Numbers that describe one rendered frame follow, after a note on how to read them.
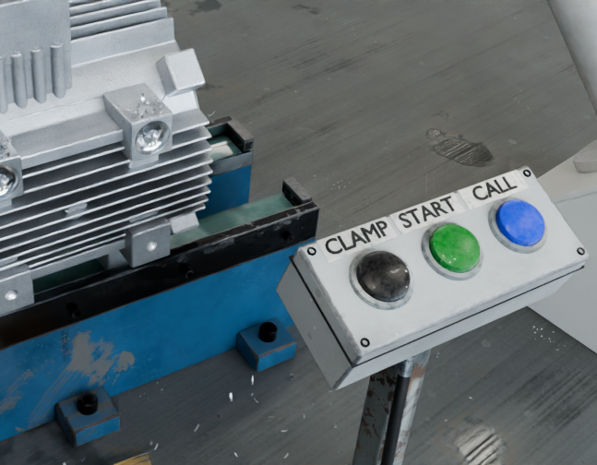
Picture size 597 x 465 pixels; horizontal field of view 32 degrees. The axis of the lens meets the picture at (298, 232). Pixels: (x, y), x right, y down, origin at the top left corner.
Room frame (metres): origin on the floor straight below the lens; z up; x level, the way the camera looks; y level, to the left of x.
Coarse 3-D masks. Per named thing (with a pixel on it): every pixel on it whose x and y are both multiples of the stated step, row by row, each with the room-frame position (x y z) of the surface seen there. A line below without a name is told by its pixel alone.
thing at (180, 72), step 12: (192, 48) 0.59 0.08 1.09; (168, 60) 0.58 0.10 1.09; (180, 60) 0.58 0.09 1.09; (192, 60) 0.58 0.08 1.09; (168, 72) 0.57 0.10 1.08; (180, 72) 0.57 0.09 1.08; (192, 72) 0.58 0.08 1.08; (168, 84) 0.57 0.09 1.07; (180, 84) 0.57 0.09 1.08; (192, 84) 0.57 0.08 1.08; (168, 96) 0.57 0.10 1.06; (192, 216) 0.58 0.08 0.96; (180, 228) 0.57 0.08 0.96; (192, 228) 0.58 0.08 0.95
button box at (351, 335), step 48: (480, 192) 0.50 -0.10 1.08; (528, 192) 0.51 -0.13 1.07; (336, 240) 0.44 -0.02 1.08; (384, 240) 0.45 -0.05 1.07; (480, 240) 0.47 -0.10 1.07; (576, 240) 0.49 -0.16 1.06; (288, 288) 0.43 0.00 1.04; (336, 288) 0.41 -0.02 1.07; (432, 288) 0.43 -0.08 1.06; (480, 288) 0.43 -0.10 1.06; (528, 288) 0.45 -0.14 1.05; (336, 336) 0.39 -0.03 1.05; (384, 336) 0.39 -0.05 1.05; (432, 336) 0.42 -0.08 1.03; (336, 384) 0.39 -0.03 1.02
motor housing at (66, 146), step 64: (128, 0) 0.62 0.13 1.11; (128, 64) 0.58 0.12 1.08; (0, 128) 0.51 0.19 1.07; (64, 128) 0.52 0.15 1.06; (192, 128) 0.56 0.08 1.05; (64, 192) 0.50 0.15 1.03; (128, 192) 0.53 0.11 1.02; (192, 192) 0.56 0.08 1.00; (0, 256) 0.47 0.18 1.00; (64, 256) 0.51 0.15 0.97
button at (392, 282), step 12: (372, 252) 0.43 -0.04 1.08; (384, 252) 0.43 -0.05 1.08; (360, 264) 0.42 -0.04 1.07; (372, 264) 0.42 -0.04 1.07; (384, 264) 0.42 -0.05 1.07; (396, 264) 0.43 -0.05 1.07; (360, 276) 0.41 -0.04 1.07; (372, 276) 0.42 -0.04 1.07; (384, 276) 0.42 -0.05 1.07; (396, 276) 0.42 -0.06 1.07; (408, 276) 0.42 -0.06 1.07; (372, 288) 0.41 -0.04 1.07; (384, 288) 0.41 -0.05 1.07; (396, 288) 0.41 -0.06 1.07; (408, 288) 0.42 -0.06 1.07; (384, 300) 0.41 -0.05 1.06; (396, 300) 0.41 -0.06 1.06
